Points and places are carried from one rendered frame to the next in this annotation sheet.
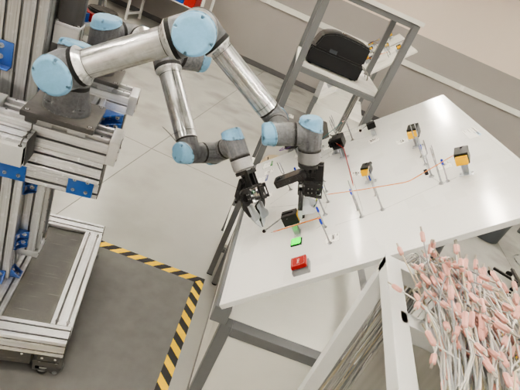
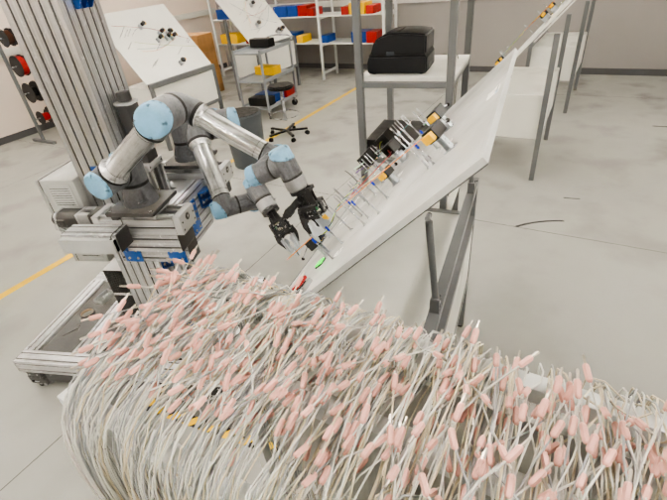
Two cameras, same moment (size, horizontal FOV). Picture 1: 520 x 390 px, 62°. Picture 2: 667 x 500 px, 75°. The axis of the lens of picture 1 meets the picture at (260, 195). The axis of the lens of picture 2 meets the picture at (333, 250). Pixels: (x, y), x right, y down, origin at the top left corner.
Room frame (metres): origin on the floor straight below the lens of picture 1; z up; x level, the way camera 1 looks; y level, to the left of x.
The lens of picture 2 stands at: (0.23, -0.89, 1.97)
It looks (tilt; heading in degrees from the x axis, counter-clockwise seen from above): 34 degrees down; 31
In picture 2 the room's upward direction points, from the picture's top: 6 degrees counter-clockwise
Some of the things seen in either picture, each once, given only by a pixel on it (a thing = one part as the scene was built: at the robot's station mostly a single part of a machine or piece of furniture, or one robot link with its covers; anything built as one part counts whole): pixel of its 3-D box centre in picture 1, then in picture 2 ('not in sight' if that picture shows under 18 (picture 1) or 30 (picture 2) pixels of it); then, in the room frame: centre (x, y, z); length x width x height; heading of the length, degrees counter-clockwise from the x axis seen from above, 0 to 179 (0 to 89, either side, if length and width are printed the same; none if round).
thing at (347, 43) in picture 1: (336, 51); (401, 49); (2.50, -0.06, 1.56); 0.30 x 0.23 x 0.19; 97
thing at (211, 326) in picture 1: (219, 303); not in sight; (1.39, -0.03, 0.60); 0.55 x 0.03 x 0.39; 5
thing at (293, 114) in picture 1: (300, 124); (402, 135); (2.54, -0.05, 1.09); 0.35 x 0.33 x 0.07; 5
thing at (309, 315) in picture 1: (289, 287); (391, 302); (1.69, -0.31, 0.60); 1.17 x 0.58 x 0.40; 5
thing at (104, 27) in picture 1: (106, 31); (182, 126); (1.80, 0.87, 1.33); 0.13 x 0.12 x 0.14; 144
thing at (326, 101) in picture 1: (344, 102); (530, 76); (5.09, -0.45, 0.83); 1.18 x 0.72 x 1.65; 179
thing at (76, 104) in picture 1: (69, 94); (137, 190); (1.32, 0.71, 1.21); 0.15 x 0.15 x 0.10
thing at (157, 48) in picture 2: not in sight; (166, 75); (4.72, 4.17, 0.83); 1.18 x 0.72 x 1.65; 178
